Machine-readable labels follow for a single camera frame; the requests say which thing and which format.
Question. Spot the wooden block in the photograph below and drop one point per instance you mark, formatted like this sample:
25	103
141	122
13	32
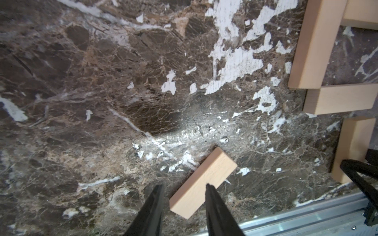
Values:
214	170
340	98
361	14
316	40
353	144

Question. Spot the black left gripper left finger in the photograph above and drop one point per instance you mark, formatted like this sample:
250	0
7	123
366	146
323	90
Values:
148	221

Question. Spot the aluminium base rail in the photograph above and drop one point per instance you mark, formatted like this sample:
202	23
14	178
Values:
349	215

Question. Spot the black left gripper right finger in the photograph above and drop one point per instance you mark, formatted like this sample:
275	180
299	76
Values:
220	214

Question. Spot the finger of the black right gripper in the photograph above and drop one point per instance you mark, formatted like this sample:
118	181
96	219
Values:
352	168

